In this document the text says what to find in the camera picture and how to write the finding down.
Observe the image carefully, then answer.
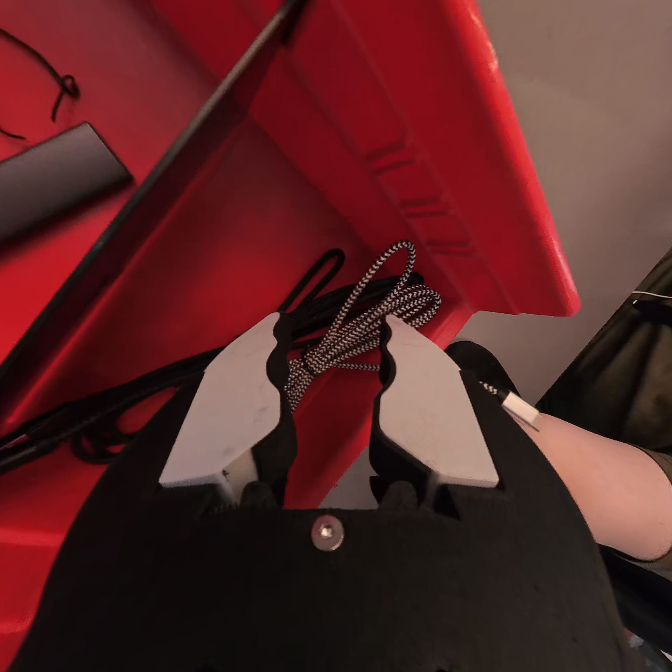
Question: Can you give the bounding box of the black bin divider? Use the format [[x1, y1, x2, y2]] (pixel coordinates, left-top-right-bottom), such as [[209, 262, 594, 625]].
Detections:
[[0, 0, 312, 371]]

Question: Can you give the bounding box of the person's olive shirt torso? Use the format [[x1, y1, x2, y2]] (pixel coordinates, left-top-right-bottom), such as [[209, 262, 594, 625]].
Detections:
[[535, 252, 672, 672]]

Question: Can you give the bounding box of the person's left forearm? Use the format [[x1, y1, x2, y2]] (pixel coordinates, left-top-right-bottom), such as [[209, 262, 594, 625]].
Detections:
[[525, 411, 672, 564]]

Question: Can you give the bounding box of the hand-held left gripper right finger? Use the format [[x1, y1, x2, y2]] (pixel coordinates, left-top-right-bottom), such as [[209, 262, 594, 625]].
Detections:
[[369, 314, 501, 490]]

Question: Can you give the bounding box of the grey usb hub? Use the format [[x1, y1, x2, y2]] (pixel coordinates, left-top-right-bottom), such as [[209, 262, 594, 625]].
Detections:
[[0, 29, 135, 249]]

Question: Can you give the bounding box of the red plastic bin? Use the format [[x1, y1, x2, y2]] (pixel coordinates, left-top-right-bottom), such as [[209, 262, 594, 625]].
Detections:
[[0, 0, 582, 665]]

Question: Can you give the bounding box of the black and white braided cable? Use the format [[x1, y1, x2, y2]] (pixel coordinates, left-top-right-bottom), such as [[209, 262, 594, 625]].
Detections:
[[283, 240, 543, 433]]

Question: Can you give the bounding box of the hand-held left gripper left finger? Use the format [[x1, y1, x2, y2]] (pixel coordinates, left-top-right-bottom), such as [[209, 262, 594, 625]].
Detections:
[[157, 312, 298, 491]]

